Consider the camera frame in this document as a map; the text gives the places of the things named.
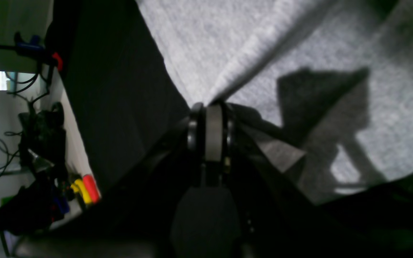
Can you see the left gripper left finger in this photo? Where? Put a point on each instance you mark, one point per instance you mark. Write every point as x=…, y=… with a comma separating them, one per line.
x=143, y=202

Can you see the red clamp far left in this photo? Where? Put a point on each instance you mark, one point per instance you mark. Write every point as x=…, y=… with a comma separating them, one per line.
x=58, y=61

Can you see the white t-shirt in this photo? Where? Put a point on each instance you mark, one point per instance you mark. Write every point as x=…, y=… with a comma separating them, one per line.
x=333, y=77

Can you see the red yellow handled tools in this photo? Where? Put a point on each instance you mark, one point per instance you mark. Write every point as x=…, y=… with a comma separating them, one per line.
x=85, y=187

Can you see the black table cloth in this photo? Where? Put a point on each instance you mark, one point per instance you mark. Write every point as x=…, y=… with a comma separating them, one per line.
x=116, y=81

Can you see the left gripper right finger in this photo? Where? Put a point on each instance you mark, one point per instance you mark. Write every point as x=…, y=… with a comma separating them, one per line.
x=280, y=222

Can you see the blue clamp far left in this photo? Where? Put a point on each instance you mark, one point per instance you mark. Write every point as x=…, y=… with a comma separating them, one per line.
x=33, y=49

